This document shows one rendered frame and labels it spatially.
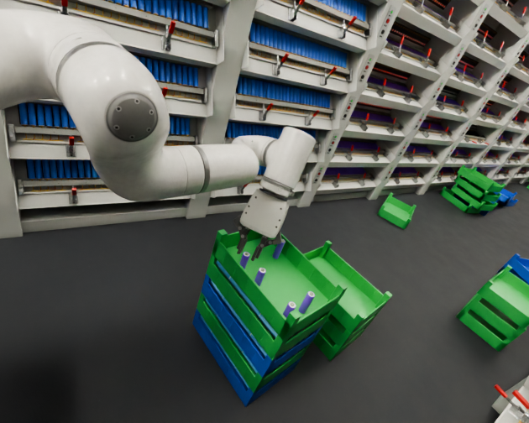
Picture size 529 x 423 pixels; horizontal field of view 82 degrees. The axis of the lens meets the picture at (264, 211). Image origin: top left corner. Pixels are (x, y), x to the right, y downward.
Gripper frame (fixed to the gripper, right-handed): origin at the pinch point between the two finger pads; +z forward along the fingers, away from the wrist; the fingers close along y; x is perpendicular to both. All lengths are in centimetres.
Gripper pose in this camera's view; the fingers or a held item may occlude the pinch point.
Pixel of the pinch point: (248, 249)
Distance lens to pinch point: 77.5
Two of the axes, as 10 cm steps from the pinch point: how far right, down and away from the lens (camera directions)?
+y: -9.0, -4.2, 1.3
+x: -1.7, 0.6, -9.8
